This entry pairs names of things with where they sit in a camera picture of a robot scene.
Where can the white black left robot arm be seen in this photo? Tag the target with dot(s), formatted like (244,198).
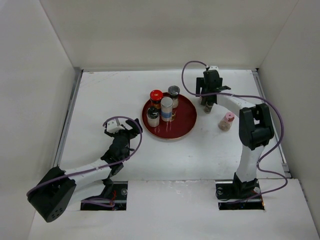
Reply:
(89,184)

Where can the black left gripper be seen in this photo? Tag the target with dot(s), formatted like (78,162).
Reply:
(131,134)

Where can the white cap spice bottle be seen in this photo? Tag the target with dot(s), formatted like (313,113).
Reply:
(153,117)

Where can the left aluminium table rail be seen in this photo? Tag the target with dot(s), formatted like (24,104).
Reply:
(60,145)

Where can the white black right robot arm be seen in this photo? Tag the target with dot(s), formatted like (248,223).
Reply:
(255,131)

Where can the black cap pepper bottle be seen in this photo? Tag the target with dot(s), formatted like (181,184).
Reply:
(174,92)

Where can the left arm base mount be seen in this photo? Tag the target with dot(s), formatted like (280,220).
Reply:
(112,198)

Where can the small black cap bottle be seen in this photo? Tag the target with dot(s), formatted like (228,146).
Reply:
(208,107)

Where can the right aluminium table rail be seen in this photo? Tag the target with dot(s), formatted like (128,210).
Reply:
(274,161)

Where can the red lid chili sauce jar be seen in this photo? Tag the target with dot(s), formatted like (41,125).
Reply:
(155,97)

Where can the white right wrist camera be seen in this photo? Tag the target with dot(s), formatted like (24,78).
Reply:
(211,68)

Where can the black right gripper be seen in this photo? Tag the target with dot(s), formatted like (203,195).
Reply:
(200,83)

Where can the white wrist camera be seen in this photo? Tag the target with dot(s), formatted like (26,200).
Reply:
(113,125)
(211,68)

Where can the aluminium table rail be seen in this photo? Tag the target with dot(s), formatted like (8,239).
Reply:
(274,161)
(60,145)

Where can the pink cap spice bottle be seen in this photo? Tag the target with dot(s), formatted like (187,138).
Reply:
(226,122)

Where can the round red lacquer tray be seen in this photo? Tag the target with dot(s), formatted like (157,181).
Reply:
(182,124)

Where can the silver cap blue band bottle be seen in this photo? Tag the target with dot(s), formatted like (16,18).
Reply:
(166,109)

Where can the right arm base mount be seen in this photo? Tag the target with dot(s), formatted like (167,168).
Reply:
(236,195)

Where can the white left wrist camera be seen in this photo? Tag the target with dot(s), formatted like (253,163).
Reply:
(113,125)

